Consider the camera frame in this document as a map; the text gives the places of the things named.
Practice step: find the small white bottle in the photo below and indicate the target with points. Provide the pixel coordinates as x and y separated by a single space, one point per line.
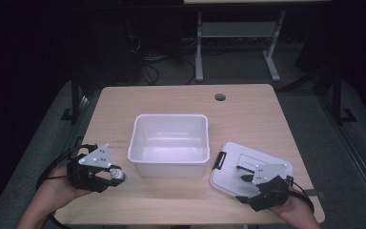
117 174

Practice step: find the grey metal rail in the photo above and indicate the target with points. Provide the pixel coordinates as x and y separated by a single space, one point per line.
55 149
355 156

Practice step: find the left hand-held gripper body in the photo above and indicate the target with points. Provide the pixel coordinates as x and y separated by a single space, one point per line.
82 173

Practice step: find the black metal stand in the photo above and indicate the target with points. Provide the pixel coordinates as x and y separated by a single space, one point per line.
75 95
337 98

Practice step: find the grey metal desk frame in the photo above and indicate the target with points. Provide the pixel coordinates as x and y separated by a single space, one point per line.
236 29

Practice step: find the person's right hand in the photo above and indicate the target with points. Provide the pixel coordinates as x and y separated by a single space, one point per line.
297 211

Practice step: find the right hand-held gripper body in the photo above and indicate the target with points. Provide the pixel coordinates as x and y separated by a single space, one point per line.
271 194

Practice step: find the person's left hand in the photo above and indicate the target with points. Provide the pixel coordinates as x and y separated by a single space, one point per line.
57 191

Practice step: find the grey tape strip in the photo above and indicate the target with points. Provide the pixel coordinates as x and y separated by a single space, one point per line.
317 193

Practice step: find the white plastic storage box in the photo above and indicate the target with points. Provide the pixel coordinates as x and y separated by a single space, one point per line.
170 149

